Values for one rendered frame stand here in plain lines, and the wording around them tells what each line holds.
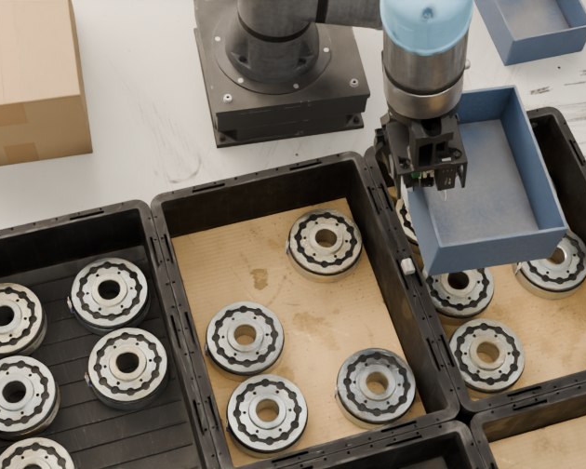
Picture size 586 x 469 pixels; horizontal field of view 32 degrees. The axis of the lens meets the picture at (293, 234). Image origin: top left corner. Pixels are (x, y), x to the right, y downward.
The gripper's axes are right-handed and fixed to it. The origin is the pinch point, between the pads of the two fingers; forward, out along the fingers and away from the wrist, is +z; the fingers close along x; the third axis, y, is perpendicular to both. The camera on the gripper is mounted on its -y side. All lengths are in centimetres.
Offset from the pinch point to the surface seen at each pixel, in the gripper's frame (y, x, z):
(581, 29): -47, 40, 42
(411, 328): 9.3, -2.1, 22.4
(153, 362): 7.9, -35.6, 21.3
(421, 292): 5.7, -0.1, 19.6
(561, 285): 4.1, 19.9, 29.4
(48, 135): -36, -50, 29
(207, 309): -0.1, -28.3, 25.7
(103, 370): 8.1, -41.9, 20.4
